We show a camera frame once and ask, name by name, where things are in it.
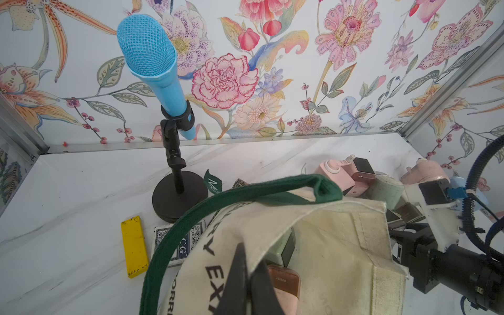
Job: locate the pink round pencil sharpener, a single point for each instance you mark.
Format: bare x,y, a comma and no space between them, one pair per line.
423,171

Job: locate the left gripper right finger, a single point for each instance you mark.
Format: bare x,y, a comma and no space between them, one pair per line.
262,295

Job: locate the yellow rectangular block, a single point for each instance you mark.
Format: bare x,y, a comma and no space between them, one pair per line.
136,256

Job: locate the blue playing card box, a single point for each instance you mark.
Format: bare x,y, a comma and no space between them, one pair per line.
186,245

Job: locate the cream pencil sharpener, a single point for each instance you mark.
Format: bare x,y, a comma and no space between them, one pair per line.
406,214

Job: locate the black microphone stand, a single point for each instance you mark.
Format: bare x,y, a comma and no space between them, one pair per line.
180,190

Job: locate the large pink pencil sharpener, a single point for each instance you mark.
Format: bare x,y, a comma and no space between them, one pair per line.
335,171

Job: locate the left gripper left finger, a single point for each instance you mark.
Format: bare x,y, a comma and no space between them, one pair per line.
235,294

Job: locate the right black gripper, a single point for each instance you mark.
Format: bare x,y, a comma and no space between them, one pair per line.
478,279

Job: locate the pink square pencil sharpener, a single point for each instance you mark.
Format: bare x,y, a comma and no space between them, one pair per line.
287,287

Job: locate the small pink pencil sharpener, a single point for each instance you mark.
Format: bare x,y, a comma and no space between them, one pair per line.
361,172

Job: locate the pale green cube sharpener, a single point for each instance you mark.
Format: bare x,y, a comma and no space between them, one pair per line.
282,251

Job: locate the cream green tote bag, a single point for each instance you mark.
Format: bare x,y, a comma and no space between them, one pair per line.
342,251

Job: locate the mint green pencil sharpener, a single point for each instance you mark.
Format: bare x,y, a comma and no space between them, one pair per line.
385,189

